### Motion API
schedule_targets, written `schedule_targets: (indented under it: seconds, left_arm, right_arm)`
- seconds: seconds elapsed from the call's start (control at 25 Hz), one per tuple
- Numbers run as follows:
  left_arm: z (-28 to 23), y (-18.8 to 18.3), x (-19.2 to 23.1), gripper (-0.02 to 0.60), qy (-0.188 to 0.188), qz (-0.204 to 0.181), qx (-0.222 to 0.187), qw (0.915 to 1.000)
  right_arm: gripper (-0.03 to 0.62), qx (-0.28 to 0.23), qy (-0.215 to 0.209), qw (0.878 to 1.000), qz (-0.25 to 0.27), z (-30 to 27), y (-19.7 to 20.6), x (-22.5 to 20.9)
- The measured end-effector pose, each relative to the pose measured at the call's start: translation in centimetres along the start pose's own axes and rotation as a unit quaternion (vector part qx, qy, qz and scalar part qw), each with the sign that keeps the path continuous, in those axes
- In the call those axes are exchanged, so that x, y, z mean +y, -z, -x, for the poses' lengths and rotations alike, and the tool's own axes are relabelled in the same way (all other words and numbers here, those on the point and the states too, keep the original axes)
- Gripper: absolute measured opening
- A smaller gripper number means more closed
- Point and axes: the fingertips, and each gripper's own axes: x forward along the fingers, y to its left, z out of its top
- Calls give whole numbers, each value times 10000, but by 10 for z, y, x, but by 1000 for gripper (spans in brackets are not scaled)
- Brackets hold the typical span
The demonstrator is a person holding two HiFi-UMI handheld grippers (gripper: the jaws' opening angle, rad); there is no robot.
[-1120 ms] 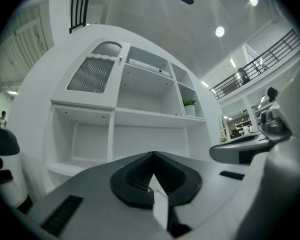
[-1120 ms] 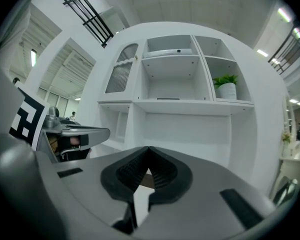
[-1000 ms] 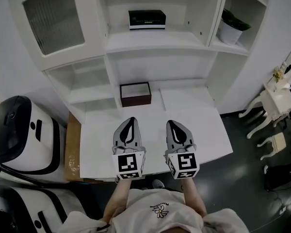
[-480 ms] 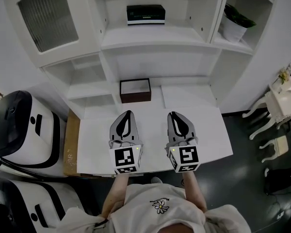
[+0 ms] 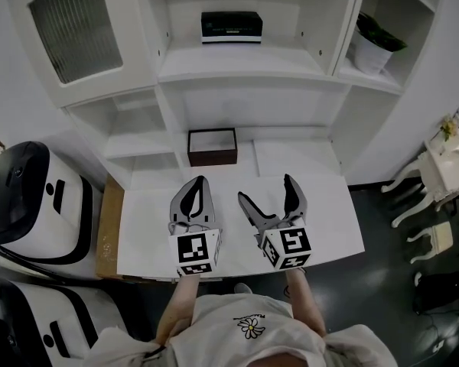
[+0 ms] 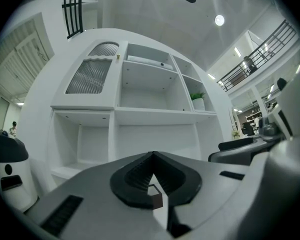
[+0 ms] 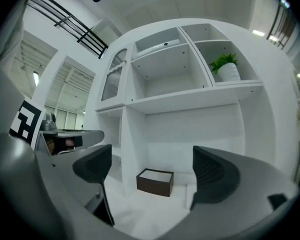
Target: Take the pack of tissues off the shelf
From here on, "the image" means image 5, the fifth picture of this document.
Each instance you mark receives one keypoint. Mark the person's white shoe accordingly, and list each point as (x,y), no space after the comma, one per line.
(243,289)

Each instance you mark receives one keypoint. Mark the small flower bouquet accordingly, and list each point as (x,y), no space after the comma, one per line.
(449,127)

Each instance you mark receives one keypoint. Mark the person's left forearm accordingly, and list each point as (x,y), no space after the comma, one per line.
(181,304)

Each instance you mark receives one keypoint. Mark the green and white packaged bag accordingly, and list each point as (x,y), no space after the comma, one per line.
(231,25)

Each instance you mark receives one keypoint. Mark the white and black robot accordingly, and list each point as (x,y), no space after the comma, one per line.
(69,319)
(30,205)

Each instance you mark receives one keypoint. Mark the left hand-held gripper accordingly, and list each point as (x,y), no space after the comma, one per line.
(195,247)

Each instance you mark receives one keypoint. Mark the brown open box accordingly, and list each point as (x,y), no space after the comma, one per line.
(212,157)

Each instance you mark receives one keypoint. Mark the person's right forearm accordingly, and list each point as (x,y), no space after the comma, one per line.
(304,300)

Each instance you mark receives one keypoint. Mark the brown cardboard box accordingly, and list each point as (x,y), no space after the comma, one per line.
(110,228)

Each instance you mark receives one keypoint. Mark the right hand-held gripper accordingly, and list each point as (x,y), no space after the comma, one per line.
(290,245)

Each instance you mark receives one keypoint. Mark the white cushioned stool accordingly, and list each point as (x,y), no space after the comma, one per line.
(440,237)

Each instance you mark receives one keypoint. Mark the green plant in white pot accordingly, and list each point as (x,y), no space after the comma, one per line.
(371,56)

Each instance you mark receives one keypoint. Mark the person's white T-shirt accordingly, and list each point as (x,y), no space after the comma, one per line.
(229,342)

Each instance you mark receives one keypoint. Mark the white vanity table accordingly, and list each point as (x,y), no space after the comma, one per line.
(443,166)

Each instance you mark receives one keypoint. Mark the white shelving unit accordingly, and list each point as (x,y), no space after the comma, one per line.
(229,67)

